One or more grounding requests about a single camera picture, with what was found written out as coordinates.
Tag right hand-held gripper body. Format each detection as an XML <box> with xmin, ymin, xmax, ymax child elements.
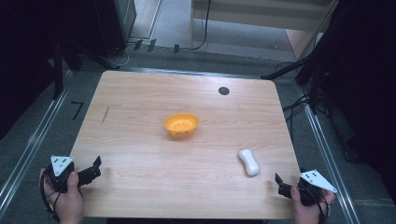
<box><xmin>283</xmin><ymin>169</ymin><xmax>338</xmax><ymax>207</ymax></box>

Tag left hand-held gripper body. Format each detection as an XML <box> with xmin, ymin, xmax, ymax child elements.
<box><xmin>46</xmin><ymin>154</ymin><xmax>94</xmax><ymax>194</ymax></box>

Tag person's right hand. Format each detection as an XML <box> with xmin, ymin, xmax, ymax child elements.
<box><xmin>290</xmin><ymin>185</ymin><xmax>337</xmax><ymax>224</ymax></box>

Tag person's left hand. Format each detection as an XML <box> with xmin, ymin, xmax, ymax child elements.
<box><xmin>39</xmin><ymin>168</ymin><xmax>86</xmax><ymax>224</ymax></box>

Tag white bone-shaped bottle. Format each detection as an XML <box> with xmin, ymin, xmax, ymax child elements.
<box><xmin>237</xmin><ymin>147</ymin><xmax>262</xmax><ymax>178</ymax></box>

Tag orange plastic bowl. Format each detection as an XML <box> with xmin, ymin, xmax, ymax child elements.
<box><xmin>163</xmin><ymin>112</ymin><xmax>201</xmax><ymax>138</ymax></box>

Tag black metal stand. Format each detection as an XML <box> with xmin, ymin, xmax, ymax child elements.
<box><xmin>51</xmin><ymin>38</ymin><xmax>121</xmax><ymax>101</ymax></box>
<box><xmin>261</xmin><ymin>36</ymin><xmax>332</xmax><ymax>117</ymax></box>

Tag dark curtain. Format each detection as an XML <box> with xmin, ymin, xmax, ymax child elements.
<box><xmin>0</xmin><ymin>0</ymin><xmax>117</xmax><ymax>142</ymax></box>
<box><xmin>317</xmin><ymin>0</ymin><xmax>396</xmax><ymax>200</ymax></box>

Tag dark cabinet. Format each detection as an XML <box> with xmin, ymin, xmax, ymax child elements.
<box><xmin>92</xmin><ymin>0</ymin><xmax>137</xmax><ymax>59</ymax></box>

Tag light wooden shelf unit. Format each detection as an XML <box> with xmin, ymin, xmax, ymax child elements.
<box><xmin>189</xmin><ymin>0</ymin><xmax>341</xmax><ymax>61</ymax></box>

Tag aluminium floor rail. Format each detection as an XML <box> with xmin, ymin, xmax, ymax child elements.
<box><xmin>297</xmin><ymin>85</ymin><xmax>361</xmax><ymax>224</ymax></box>
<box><xmin>120</xmin><ymin>66</ymin><xmax>300</xmax><ymax>81</ymax></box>
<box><xmin>0</xmin><ymin>69</ymin><xmax>75</xmax><ymax>217</ymax></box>

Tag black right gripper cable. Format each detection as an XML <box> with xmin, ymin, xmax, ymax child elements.
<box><xmin>298</xmin><ymin>185</ymin><xmax>331</xmax><ymax>224</ymax></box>

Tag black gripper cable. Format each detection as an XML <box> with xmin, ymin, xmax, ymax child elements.
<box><xmin>39</xmin><ymin>167</ymin><xmax>63</xmax><ymax>222</ymax></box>
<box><xmin>298</xmin><ymin>185</ymin><xmax>331</xmax><ymax>224</ymax></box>

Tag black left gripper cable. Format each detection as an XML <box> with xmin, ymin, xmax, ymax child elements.
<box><xmin>39</xmin><ymin>167</ymin><xmax>63</xmax><ymax>222</ymax></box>

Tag black floor cables bundle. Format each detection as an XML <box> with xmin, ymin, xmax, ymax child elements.
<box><xmin>275</xmin><ymin>61</ymin><xmax>313</xmax><ymax>135</ymax></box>

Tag white floor cable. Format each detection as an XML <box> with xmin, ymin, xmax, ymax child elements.
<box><xmin>115</xmin><ymin>42</ymin><xmax>135</xmax><ymax>68</ymax></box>

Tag black hanging cable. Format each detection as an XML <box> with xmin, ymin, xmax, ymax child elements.
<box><xmin>190</xmin><ymin>0</ymin><xmax>213</xmax><ymax>51</ymax></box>

